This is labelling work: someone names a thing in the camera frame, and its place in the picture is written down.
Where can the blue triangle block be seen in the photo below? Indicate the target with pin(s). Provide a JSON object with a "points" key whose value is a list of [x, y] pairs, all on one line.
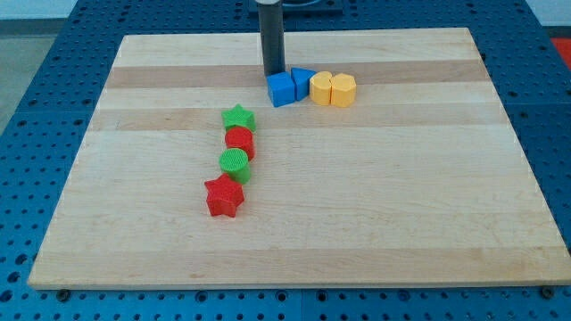
{"points": [[301, 78]]}

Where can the red cylinder block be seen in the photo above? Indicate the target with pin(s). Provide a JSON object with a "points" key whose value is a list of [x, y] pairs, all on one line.
{"points": [[241, 138]]}

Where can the green cylinder block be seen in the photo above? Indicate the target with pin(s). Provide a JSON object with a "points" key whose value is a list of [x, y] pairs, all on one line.
{"points": [[235, 163]]}

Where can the green star block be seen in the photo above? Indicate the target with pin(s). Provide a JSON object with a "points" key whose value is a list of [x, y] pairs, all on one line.
{"points": [[238, 116]]}

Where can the red star block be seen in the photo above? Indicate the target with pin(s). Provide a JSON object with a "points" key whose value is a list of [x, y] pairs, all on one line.
{"points": [[224, 196]]}

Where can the blue cube block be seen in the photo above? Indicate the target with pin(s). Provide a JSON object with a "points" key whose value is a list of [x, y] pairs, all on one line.
{"points": [[281, 89]]}

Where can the yellow heart block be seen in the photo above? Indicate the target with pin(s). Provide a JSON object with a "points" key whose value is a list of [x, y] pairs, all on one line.
{"points": [[320, 88]]}

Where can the yellow hexagon block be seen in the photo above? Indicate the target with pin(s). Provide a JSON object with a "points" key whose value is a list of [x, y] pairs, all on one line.
{"points": [[343, 90]]}

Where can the light wooden board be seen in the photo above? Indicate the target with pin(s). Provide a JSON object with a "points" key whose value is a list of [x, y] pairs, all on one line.
{"points": [[420, 183]]}

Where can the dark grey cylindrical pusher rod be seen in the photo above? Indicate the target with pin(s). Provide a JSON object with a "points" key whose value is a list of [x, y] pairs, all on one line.
{"points": [[270, 14]]}

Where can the robot arm base mount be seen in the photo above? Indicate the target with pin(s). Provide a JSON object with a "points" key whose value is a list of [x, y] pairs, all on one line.
{"points": [[297, 7]]}

